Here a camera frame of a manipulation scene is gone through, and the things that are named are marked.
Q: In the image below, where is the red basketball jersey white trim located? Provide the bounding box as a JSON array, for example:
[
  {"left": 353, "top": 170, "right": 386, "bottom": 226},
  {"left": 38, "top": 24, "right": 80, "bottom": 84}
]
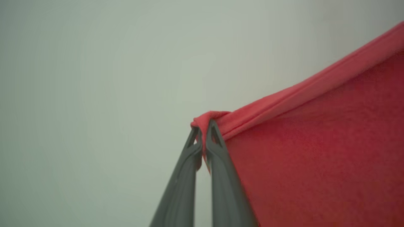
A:
[{"left": 190, "top": 21, "right": 404, "bottom": 227}]

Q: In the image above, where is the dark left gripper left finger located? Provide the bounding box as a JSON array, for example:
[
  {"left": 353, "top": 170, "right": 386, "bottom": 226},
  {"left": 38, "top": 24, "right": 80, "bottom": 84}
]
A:
[{"left": 149, "top": 127, "right": 203, "bottom": 227}]

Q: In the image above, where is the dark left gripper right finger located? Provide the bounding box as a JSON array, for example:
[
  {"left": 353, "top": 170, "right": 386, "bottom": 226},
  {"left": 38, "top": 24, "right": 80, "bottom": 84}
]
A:
[{"left": 205, "top": 119, "right": 258, "bottom": 227}]

